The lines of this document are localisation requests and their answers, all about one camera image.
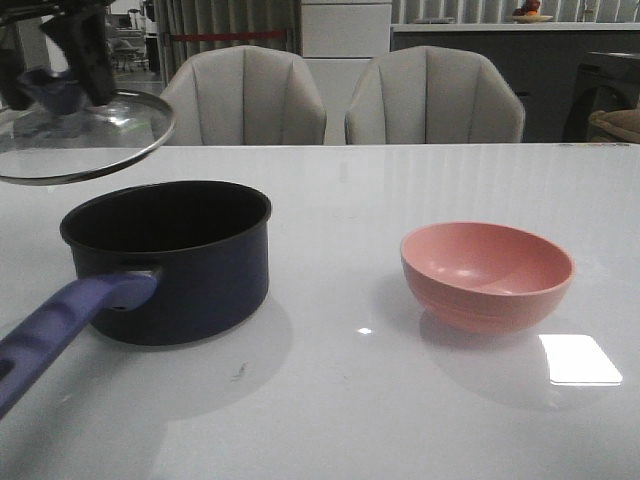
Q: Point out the right beige chair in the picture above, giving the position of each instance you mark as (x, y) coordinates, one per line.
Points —
(433, 95)

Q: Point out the left beige chair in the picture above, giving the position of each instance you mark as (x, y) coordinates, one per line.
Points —
(245, 96)

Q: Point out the olive cushion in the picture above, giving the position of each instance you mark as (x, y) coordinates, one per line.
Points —
(621, 126)

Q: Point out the dark blue saucepan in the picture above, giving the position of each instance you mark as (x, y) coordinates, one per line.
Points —
(159, 264)

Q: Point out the white cabinet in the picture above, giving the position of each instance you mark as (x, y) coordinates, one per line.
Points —
(338, 38)

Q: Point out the fruit plate on counter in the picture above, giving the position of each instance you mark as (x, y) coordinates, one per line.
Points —
(528, 12)

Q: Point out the glass lid blue knob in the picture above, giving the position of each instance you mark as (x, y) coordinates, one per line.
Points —
(64, 136)

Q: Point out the dark counter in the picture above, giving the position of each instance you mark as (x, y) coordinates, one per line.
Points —
(562, 72)

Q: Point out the beige chair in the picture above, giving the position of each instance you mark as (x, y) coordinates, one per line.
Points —
(433, 95)
(245, 96)

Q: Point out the pink bowl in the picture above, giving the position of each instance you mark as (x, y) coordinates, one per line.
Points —
(483, 277)

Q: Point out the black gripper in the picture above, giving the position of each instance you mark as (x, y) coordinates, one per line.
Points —
(80, 34)

